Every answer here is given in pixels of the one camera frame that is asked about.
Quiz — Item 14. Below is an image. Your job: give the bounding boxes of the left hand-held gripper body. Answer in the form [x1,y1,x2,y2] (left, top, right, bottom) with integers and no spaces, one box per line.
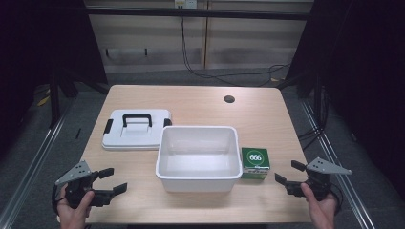
[54,159,115,210]

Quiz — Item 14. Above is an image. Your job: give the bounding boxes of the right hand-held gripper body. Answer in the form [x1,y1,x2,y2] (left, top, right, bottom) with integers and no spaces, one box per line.
[284,156,353,202]

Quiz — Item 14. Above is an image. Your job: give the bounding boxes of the person's right hand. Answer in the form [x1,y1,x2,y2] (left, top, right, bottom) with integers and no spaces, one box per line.
[300,182,339,229]

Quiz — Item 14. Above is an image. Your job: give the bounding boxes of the person's left hand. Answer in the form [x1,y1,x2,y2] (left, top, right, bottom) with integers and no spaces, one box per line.
[56,185,96,229]

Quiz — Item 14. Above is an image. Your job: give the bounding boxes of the green cardboard box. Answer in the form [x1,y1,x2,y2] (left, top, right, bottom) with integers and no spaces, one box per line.
[240,147,271,181]

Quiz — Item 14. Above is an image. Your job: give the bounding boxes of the white plastic storage box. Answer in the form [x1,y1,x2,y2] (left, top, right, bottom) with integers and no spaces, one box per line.
[155,125,244,194]

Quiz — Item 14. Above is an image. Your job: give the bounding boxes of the yellow floor tape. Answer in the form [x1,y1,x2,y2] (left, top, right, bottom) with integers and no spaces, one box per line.
[36,94,52,108]

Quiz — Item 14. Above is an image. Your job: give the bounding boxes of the black metal stand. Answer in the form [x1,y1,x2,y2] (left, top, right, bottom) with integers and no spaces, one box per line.
[48,71,111,130]

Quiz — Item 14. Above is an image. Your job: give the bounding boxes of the black curtain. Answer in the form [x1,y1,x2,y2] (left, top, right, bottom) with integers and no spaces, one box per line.
[286,0,405,192]
[0,0,109,156]

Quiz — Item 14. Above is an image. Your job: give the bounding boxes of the black horizontal metal bar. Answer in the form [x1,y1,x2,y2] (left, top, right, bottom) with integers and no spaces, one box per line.
[85,7,310,22]

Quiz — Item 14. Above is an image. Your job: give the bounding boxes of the metal floor rail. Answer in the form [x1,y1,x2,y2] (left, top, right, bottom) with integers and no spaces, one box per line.
[300,99,378,229]
[0,104,75,229]

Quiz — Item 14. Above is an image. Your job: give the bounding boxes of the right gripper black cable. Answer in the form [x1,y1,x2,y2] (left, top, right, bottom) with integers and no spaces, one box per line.
[330,182,345,215]

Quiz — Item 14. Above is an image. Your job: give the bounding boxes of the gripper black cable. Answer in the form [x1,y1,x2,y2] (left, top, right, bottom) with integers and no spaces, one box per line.
[51,183,62,216]
[330,182,345,215]

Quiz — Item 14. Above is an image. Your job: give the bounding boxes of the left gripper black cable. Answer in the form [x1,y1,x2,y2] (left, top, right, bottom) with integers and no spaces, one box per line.
[51,183,62,216]

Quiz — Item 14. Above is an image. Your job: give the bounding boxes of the black floor cables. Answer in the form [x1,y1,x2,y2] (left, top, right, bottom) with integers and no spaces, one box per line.
[297,85,330,152]

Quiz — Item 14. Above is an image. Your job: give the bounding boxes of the white lid with black handle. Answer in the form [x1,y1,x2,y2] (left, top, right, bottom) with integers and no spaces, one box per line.
[101,109,173,152]

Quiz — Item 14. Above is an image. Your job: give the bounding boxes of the black wall cable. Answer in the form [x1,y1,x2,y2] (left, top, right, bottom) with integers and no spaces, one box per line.
[180,15,291,88]

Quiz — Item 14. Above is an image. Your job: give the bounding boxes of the white wall socket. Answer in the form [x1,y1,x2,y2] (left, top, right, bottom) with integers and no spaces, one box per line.
[174,0,198,10]

